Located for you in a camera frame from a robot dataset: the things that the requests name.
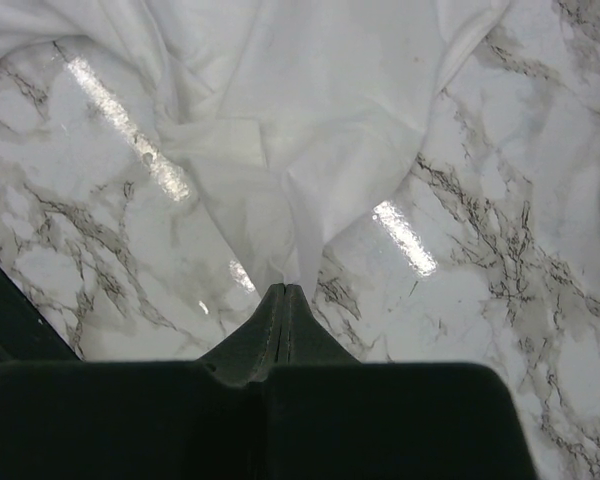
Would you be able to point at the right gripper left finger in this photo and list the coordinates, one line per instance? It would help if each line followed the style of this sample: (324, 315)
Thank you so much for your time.
(202, 419)

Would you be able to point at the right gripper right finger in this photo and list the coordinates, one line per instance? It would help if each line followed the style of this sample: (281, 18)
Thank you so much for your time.
(331, 416)

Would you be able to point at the white printed t shirt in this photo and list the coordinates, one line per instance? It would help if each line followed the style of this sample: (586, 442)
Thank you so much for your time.
(291, 119)

